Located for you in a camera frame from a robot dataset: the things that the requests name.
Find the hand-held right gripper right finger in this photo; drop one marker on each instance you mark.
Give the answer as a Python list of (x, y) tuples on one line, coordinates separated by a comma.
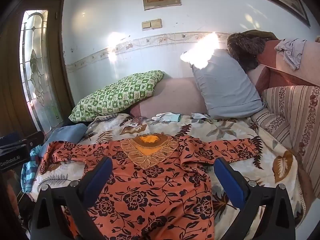
[(230, 180)]

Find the dark furry cushion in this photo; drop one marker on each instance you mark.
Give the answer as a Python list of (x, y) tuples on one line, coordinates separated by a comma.
[(245, 50)]

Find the grey pillow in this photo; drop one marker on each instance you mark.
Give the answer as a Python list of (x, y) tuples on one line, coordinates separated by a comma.
[(225, 90)]

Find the striped floral sofa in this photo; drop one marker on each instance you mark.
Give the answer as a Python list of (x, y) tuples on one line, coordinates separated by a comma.
[(295, 110)]

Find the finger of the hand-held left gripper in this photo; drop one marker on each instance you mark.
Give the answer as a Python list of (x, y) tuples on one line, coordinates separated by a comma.
[(35, 138)]

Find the grey cloth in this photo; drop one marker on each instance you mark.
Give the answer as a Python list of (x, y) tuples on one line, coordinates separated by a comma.
[(292, 52)]

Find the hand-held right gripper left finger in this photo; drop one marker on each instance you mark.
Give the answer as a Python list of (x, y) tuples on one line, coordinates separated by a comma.
[(100, 177)]

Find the small white tag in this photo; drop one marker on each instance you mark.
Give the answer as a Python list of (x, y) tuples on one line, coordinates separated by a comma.
[(133, 125)]

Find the large dark framed picture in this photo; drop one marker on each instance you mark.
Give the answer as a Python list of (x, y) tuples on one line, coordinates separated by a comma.
[(287, 0)]

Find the green checkered pillow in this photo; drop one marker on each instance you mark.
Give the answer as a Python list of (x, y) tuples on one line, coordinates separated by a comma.
[(117, 97)]

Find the blue striped garment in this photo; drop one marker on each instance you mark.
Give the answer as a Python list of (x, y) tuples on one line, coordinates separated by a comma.
[(27, 175)]

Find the orange floral shirt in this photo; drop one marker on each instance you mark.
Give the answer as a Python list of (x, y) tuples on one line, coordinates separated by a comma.
[(155, 192)]

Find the beige light switch plate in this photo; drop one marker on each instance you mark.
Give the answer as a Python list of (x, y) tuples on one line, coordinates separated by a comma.
[(151, 24)]

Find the white glove with teal cuff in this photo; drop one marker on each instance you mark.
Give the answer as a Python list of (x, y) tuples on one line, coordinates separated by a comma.
[(167, 117)]

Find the leaf print blanket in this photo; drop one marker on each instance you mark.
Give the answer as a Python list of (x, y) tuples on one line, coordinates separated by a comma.
[(265, 180)]

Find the folded blue cloth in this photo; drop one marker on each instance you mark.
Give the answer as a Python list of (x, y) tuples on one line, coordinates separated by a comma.
[(67, 133)]

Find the olive cloth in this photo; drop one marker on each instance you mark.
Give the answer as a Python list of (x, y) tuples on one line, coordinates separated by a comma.
[(262, 34)]

